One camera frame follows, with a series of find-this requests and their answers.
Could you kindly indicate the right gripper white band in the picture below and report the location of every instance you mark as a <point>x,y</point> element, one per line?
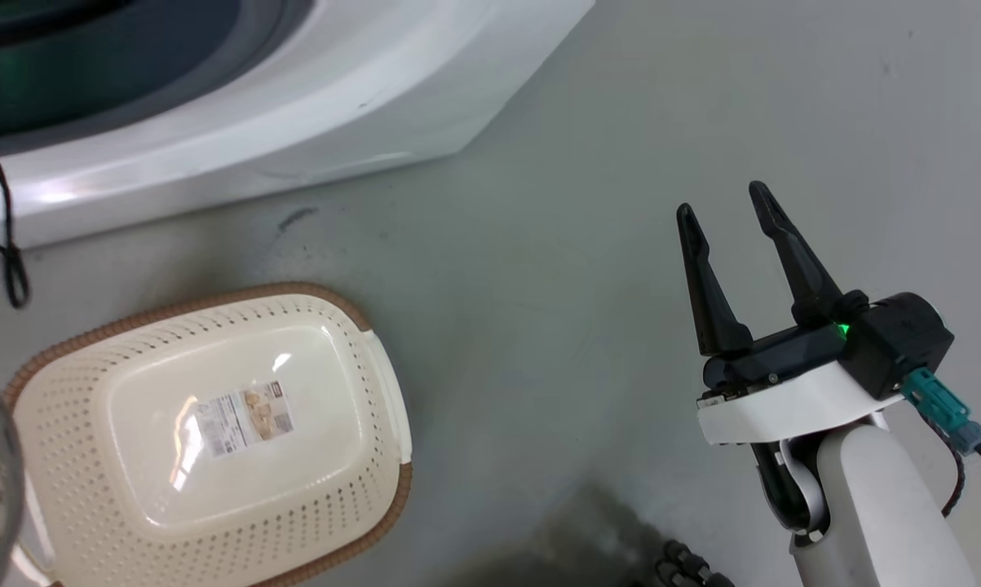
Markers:
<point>784,399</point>

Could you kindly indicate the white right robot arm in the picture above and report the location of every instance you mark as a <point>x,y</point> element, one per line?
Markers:
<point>881,505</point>

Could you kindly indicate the white washing machine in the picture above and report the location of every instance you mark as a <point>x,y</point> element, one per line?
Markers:
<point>351,98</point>

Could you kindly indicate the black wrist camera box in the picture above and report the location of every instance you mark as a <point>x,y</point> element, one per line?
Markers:
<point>902,342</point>

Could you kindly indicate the cream laundry basket brown rim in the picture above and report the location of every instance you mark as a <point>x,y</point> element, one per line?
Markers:
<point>131,489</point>

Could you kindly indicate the printed label sticker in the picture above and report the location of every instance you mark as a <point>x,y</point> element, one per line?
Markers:
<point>244,419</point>

